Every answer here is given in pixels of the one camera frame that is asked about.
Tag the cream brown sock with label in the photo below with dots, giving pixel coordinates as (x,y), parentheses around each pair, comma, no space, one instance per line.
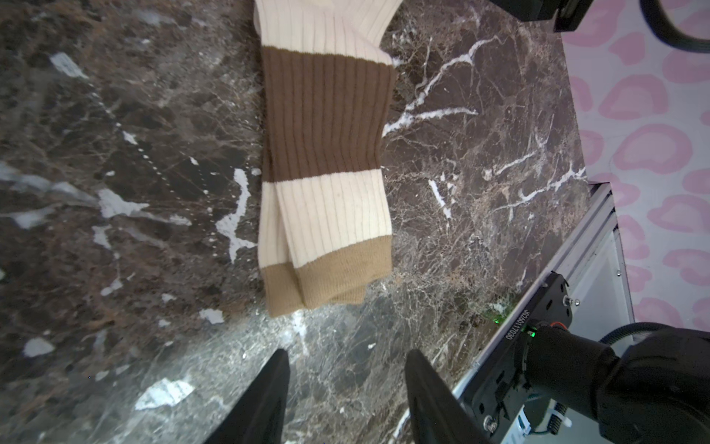
(283,292)

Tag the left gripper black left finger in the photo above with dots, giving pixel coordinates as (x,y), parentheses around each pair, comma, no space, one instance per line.
(259,414)

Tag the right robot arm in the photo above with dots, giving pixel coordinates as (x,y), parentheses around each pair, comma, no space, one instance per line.
(640,85)

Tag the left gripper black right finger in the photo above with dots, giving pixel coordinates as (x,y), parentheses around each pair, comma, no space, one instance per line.
(435,413)

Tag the cream brown striped sock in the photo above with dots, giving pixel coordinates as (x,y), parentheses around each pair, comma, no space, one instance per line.
(328,87)

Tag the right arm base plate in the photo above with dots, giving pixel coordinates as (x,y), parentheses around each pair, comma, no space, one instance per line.
(497,391)

